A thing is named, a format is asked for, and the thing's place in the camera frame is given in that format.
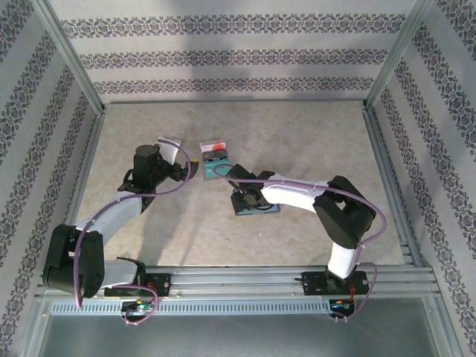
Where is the blue card holder wallet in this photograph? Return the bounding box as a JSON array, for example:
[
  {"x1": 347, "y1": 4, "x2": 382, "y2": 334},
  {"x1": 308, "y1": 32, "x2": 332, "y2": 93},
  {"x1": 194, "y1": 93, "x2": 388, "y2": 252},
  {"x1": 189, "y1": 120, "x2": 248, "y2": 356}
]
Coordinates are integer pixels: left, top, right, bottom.
[{"x1": 231, "y1": 188, "x2": 283, "y2": 218}]

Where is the teal card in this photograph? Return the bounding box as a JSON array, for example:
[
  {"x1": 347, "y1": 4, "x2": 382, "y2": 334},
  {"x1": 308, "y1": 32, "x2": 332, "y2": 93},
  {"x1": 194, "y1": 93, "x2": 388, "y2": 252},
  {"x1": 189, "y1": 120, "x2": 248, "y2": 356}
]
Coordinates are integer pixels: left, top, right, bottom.
[{"x1": 203, "y1": 162, "x2": 234, "y2": 181}]

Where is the black card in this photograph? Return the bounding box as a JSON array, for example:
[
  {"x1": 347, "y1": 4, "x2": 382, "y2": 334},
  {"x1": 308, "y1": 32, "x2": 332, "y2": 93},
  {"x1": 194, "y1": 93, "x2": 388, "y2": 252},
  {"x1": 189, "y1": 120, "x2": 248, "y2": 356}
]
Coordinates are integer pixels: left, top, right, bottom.
[{"x1": 202, "y1": 150, "x2": 228, "y2": 164}]

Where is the grey metal sheet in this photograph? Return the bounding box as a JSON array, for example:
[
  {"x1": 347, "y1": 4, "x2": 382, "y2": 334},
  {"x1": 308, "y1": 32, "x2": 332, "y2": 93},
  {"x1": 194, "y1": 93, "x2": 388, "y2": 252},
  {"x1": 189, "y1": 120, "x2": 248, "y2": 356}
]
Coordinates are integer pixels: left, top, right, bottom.
[{"x1": 22, "y1": 297, "x2": 462, "y2": 357}]

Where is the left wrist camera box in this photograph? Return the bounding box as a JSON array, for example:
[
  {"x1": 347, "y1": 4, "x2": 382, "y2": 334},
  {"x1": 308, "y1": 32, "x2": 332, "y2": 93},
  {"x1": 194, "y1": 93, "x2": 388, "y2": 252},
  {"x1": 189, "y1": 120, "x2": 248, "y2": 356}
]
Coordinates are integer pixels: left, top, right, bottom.
[{"x1": 157, "y1": 135, "x2": 183, "y2": 165}]

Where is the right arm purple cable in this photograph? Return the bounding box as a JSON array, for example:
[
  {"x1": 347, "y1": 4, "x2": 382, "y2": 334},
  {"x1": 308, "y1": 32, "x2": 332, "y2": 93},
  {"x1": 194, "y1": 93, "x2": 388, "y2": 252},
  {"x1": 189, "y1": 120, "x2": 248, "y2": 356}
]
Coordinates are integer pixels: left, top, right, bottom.
[{"x1": 213, "y1": 163, "x2": 387, "y2": 324}]

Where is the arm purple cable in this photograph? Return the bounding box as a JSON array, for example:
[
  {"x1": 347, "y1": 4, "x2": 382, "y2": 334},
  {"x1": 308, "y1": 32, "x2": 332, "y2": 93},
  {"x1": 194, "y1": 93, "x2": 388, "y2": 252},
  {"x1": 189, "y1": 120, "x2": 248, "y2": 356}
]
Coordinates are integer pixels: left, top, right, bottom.
[
  {"x1": 74, "y1": 136, "x2": 194, "y2": 327},
  {"x1": 213, "y1": 163, "x2": 387, "y2": 324}
]

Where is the aluminium side rail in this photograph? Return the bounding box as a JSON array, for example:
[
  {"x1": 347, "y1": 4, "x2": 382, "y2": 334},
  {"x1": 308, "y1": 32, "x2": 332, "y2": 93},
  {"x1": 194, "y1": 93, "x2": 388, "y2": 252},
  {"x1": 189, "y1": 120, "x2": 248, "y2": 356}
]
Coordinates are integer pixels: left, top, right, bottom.
[
  {"x1": 362, "y1": 103, "x2": 434, "y2": 268},
  {"x1": 50, "y1": 107, "x2": 107, "y2": 271}
]

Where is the aluminium mounting rail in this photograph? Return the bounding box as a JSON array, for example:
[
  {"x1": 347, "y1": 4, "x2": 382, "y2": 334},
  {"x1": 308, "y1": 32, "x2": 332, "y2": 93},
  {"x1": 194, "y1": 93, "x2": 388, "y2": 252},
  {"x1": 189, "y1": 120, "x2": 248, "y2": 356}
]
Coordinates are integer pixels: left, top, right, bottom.
[{"x1": 35, "y1": 266, "x2": 436, "y2": 298}]

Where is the aluminium back rail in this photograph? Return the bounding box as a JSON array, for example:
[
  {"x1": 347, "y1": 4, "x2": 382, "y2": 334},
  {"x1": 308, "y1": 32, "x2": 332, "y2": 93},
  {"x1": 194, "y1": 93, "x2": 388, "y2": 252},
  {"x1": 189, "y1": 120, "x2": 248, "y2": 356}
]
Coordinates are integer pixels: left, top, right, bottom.
[{"x1": 100, "y1": 97, "x2": 369, "y2": 106}]

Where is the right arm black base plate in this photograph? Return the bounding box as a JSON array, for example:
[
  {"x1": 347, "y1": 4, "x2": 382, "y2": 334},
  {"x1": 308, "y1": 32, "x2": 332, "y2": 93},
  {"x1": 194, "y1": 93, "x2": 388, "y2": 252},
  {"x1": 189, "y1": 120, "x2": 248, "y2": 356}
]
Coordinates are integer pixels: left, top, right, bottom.
[{"x1": 301, "y1": 271, "x2": 370, "y2": 297}]

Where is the slotted grey cable duct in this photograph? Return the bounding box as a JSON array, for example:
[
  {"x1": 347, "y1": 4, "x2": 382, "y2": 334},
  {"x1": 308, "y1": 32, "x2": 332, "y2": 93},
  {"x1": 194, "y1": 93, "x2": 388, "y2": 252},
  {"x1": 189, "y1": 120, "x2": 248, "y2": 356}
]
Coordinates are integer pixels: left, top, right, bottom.
[{"x1": 50, "y1": 300, "x2": 334, "y2": 316}]

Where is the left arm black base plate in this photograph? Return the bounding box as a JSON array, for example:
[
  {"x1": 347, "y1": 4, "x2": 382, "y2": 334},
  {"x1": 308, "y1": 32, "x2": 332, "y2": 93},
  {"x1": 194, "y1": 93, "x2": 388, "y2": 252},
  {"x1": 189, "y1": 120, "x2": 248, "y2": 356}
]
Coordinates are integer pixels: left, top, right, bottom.
[{"x1": 103, "y1": 273, "x2": 172, "y2": 298}]

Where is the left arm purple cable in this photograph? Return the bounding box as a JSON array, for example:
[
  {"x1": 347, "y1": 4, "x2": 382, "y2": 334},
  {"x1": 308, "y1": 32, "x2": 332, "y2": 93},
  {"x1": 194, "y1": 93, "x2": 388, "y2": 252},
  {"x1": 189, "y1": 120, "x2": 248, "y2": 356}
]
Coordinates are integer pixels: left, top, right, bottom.
[{"x1": 74, "y1": 136, "x2": 194, "y2": 327}]

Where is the aluminium frame post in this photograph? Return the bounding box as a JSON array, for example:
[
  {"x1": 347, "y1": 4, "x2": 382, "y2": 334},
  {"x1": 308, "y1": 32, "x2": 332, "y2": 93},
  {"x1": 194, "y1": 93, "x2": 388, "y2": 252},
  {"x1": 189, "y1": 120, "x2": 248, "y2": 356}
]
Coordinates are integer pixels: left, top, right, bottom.
[
  {"x1": 364, "y1": 0, "x2": 436, "y2": 111},
  {"x1": 31, "y1": 0, "x2": 107, "y2": 116}
]

